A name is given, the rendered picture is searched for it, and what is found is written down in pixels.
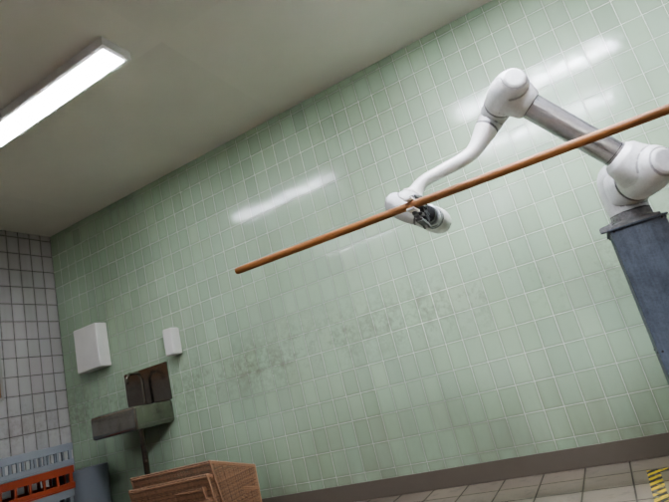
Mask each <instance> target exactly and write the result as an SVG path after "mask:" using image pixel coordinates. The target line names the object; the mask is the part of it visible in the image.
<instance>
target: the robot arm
mask: <svg viewBox="0 0 669 502"><path fill-rule="evenodd" d="M538 93H539V92H538V90H537V89H536V88H535V87H534V86H533V85H532V83H531V82H530V80H529V77H528V76H527V74H526V73H525V72H524V71H523V70H521V69H518V68H510V69H507V70H505V71H503V72H502V73H500V74H499V75H498V76H497V77H496V78H495V79H494V81H493V82H492V84H491V86H490V88H489V90H488V92H487V94H486V98H485V100H484V103H483V106H482V109H481V113H480V115H479V117H478V120H477V122H476V124H475V127H474V131H473V134H472V137H471V140H470V143H469V144H468V146H467V147H466V148H465V149H464V150H463V151H462V152H460V153H459V154H457V155H456V156H454V157H452V158H450V159H448V160H446V161H445V162H443V163H441V164H439V165H437V166H436V167H434V168H432V169H430V170H428V171H427V172H425V173H423V174H422V175H420V176H419V177H418V178H417V179H416V180H415V181H414V182H413V183H412V184H411V186H410V187H408V188H404V189H403V190H402V191H400V192H393V193H390V194H389V195H388V196H387V197H386V199H385V202H384V206H385V209H386V210H388V209H391V208H394V207H396V206H399V205H401V204H404V203H407V202H409V201H412V200H415V199H417V198H420V197H423V191H424V190H425V188H426V187H427V186H428V185H430V184H431V183H433V182H435V181H437V180H439V179H441V178H443V177H445V176H447V175H449V174H451V173H453V172H455V171H457V170H459V169H461V168H463V167H465V166H467V165H468V164H470V163H471V162H473V161H474V160H475V159H476V158H477V157H478V156H479V155H480V154H481V153H482V152H483V151H484V149H485V148H486V147H487V146H488V144H489V143H490V142H491V140H492V139H493V138H494V137H495V136H496V135H497V133H498V132H499V130H500V129H501V127H502V126H503V124H504V123H505V122H506V120H507V119H508V118H509V117H513V118H517V119H521V118H524V119H526V120H528V121H530V122H531V123H533V124H535V125H537V126H539V127H541V128H543V129H544V130H546V131H548V132H549V133H551V134H553V135H555V136H556V137H558V138H560V139H562V140H563V141H565V142H567V141H570V140H573V139H575V138H578V137H581V136H583V135H586V134H589V133H591V132H594V131H596V130H599V128H597V127H595V126H593V125H591V124H589V123H587V122H585V121H584V120H582V119H580V118H578V117H577V116H575V115H573V114H571V113H570V112H568V111H566V110H564V109H562V108H561V107H559V106H557V105H555V104H554V103H552V102H550V101H548V100H547V99H545V98H543V97H541V96H540V95H538ZM578 149H579V150H581V151H582V152H584V153H586V154H587V155H589V156H591V157H593V158H594V159H596V160H598V161H600V162H601V163H603V164H605V166H604V167H603V168H602V169H601V170H600V172H599V173H598V175H597V189H598V193H599V196H600V199H601V201H602V204H603V206H604V208H605V211H606V212H607V214H608V216H609V218H610V221H611V222H610V223H609V224H608V225H606V226H604V227H602V228H600V229H599V232H600V234H605V233H607V230H610V229H613V228H616V227H619V226H623V225H626V224H629V223H632V222H635V221H638V220H641V219H644V218H648V217H651V216H654V215H657V214H660V213H661V212H660V211H656V212H653V210H652V208H651V206H650V204H649V201H648V198H649V197H650V196H651V195H653V194H655V193H657V192H658V191H660V190H661V189H663V188H664V187H665V186H666V185H668V184H669V148H668V147H666V146H662V145H658V144H652V145H651V144H646V143H642V142H638V141H635V140H631V141H626V142H621V141H620V140H618V139H616V138H614V137H613V136H609V137H606V138H603V139H600V140H598V141H595V142H592V143H590V144H587V145H584V146H582V147H579V148H578ZM406 211H407V212H404V213H401V214H399V215H396V216H393V217H394V218H396V219H398V220H401V221H403V222H405V223H409V224H413V225H416V226H418V227H421V228H423V229H425V230H427V231H429V232H433V233H436V234H442V233H445V232H447V231H448V230H449V228H450V226H451V224H452V220H451V217H450V215H449V213H448V212H447V211H446V210H444V209H443V208H440V207H438V206H435V205H431V204H426V205H423V206H420V207H417V208H416V207H414V206H413V207H410V208H408V209H406Z"/></svg>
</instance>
